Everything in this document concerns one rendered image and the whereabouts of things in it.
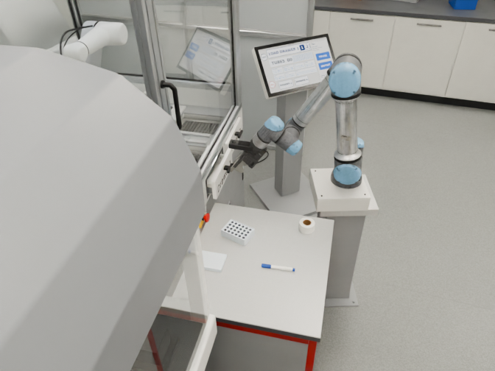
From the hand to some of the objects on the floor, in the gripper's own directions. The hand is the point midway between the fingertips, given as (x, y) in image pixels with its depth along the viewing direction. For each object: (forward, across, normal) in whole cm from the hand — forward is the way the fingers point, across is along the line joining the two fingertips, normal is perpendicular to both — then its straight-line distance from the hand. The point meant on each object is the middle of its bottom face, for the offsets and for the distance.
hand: (231, 166), depth 202 cm
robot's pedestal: (+44, +12, -97) cm, 107 cm away
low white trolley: (+62, -41, -71) cm, 103 cm away
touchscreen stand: (+65, +91, -67) cm, 131 cm away
